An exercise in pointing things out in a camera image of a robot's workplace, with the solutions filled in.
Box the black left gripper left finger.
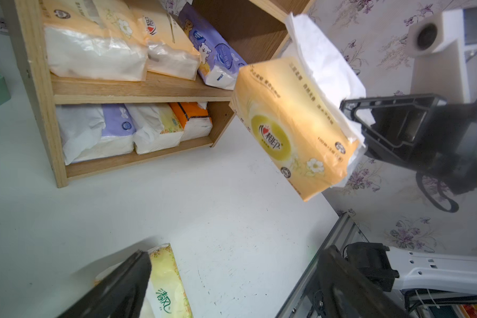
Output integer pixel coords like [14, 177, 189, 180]
[60, 250, 152, 318]

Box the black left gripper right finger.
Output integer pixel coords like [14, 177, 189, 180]
[318, 246, 409, 317]

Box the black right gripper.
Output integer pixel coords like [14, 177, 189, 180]
[339, 94, 477, 194]

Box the yellow green tissue pack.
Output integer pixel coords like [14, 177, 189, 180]
[140, 243, 193, 318]

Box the orange flower tissue pack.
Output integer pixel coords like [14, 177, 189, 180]
[230, 14, 366, 201]

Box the purple bear tissue pack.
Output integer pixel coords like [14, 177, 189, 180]
[178, 3, 246, 91]

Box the pale orange tissue pack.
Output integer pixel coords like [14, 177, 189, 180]
[126, 1, 201, 80]
[39, 1, 148, 82]

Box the white purple tissue pack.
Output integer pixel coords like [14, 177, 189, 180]
[56, 104, 136, 166]

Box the white yellow tissue pack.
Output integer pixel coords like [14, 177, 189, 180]
[125, 103, 184, 154]

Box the bright orange tissue pack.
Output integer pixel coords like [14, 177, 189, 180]
[169, 102, 213, 142]

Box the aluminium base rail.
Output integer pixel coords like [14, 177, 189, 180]
[276, 213, 366, 317]

